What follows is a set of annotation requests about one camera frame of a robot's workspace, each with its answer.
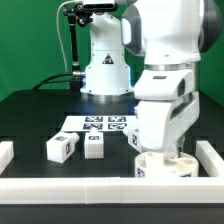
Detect white camera on mount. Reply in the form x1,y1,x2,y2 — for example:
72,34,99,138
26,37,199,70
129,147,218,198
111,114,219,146
83,0,116,10

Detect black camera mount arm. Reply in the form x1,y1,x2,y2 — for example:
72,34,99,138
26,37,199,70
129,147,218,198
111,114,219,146
63,3,93,91

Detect black cables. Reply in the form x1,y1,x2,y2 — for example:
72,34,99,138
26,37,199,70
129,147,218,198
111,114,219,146
32,72,75,90

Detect white U-shaped fence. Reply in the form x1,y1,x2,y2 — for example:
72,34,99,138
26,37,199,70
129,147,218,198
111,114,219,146
0,139,224,205

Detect white fiducial marker sheet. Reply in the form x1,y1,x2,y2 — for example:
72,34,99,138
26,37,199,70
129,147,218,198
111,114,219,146
61,115,136,132

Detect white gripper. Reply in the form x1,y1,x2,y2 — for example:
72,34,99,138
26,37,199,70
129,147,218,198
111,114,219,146
134,69,199,156

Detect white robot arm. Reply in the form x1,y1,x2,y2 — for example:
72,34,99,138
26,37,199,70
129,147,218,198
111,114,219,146
81,0,222,161

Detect white cable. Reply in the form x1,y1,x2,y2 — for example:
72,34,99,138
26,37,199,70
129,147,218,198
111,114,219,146
55,0,78,74

